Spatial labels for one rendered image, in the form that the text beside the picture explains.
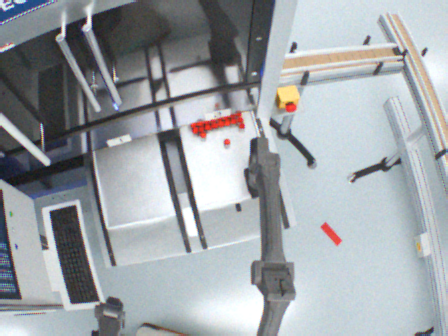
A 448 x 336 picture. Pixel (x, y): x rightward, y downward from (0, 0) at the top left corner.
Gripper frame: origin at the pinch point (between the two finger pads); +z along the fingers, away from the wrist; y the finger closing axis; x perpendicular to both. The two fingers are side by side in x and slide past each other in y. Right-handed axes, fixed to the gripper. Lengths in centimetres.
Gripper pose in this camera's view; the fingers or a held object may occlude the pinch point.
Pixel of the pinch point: (256, 191)
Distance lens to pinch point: 164.4
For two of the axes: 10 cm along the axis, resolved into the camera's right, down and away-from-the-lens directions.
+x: -9.7, 2.3, -0.7
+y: -2.4, -8.9, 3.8
